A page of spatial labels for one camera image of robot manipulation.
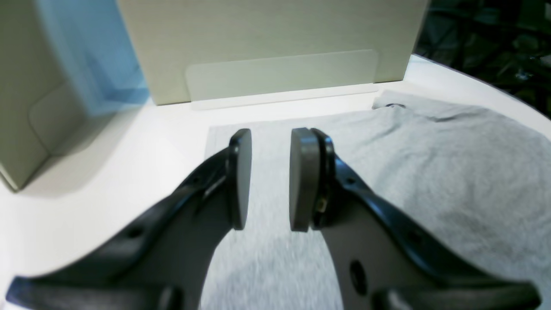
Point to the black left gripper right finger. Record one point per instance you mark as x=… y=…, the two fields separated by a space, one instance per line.
x=383 y=259

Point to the beige box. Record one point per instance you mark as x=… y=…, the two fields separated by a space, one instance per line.
x=194 y=50
x=41 y=117

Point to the grey T-shirt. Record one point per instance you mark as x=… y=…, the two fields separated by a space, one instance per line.
x=476 y=179

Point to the beige box at front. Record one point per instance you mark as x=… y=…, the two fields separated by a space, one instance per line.
x=194 y=50

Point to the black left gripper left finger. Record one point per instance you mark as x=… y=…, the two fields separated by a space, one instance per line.
x=160 y=260

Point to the beige box at right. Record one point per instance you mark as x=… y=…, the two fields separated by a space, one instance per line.
x=41 y=117

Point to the blue translucent bag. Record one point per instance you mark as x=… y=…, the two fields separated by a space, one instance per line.
x=91 y=43

